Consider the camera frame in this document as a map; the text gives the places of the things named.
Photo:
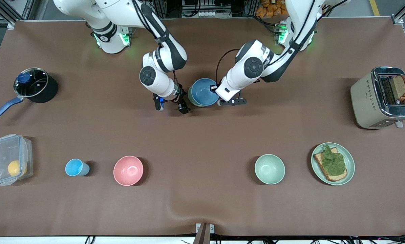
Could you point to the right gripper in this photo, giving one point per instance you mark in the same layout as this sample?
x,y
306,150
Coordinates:
x,y
179,101

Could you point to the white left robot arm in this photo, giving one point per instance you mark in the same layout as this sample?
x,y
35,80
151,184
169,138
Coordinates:
x,y
236,73

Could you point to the green lettuce leaf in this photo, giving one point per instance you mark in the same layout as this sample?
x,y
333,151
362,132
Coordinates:
x,y
334,162

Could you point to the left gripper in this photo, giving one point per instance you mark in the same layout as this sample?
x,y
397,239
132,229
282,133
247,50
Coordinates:
x,y
212,90

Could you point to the beige and chrome toaster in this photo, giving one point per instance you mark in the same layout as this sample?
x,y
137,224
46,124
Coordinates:
x,y
365,98

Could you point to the light green bowl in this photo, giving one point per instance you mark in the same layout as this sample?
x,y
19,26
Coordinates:
x,y
269,168
191,100

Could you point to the glass lid with blue knob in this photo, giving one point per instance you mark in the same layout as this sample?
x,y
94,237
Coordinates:
x,y
33,84

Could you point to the light green plate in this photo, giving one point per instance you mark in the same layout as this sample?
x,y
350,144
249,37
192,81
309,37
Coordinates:
x,y
350,159

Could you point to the light blue cup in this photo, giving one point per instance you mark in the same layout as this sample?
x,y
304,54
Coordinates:
x,y
74,167

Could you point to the pink bowl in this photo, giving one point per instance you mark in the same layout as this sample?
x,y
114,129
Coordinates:
x,y
128,170

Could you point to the brown toast slice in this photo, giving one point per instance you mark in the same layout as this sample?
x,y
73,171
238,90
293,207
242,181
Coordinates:
x,y
400,87

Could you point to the brown bread slice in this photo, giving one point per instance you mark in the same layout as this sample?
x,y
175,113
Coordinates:
x,y
319,161

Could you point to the orange snack bag pile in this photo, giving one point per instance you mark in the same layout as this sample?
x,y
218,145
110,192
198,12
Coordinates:
x,y
270,8

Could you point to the blue bowl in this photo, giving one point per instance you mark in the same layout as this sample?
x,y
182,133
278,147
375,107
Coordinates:
x,y
202,91

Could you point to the metal table edge bracket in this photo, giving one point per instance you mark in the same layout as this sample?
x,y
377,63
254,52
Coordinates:
x,y
205,230

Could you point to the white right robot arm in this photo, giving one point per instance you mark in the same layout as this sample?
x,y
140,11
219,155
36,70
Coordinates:
x,y
160,84

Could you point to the brown table cloth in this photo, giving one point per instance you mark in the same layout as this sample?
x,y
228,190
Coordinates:
x,y
202,145

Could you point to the yellow lemon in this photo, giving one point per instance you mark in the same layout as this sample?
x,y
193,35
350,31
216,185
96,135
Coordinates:
x,y
14,168

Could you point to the clear plastic lidded container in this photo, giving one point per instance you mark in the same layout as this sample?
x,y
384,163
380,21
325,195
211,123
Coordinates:
x,y
2,152

